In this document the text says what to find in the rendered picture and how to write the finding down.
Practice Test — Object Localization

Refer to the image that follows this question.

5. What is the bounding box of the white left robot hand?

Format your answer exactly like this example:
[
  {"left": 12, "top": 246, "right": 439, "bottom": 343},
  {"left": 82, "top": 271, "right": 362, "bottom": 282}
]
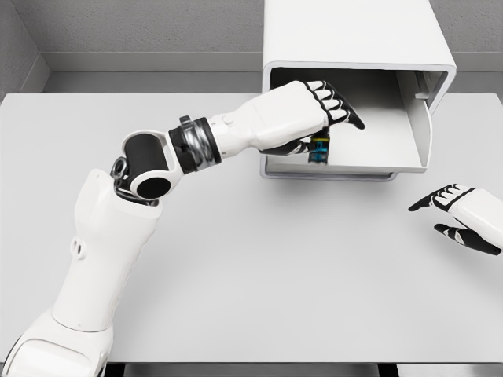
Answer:
[{"left": 255, "top": 79, "right": 366, "bottom": 156}]

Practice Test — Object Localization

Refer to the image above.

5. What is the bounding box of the white cabinet drawer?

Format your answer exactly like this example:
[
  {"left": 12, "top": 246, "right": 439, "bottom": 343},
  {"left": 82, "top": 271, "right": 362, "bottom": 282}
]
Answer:
[{"left": 259, "top": 68, "right": 433, "bottom": 181}]

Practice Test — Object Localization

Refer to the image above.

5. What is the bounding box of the white tabletop storage cabinet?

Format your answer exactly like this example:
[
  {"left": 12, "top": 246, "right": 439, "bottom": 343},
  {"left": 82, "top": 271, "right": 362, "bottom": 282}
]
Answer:
[{"left": 260, "top": 0, "right": 459, "bottom": 117}]

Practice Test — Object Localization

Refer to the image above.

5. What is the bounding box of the black and blue load switch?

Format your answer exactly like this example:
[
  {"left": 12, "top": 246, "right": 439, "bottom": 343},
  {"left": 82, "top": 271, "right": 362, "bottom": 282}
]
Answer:
[{"left": 308, "top": 131, "right": 332, "bottom": 165}]

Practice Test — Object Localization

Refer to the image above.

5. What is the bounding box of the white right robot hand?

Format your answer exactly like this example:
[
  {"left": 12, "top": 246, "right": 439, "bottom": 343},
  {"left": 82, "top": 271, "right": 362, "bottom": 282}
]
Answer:
[{"left": 407, "top": 183, "right": 503, "bottom": 257}]

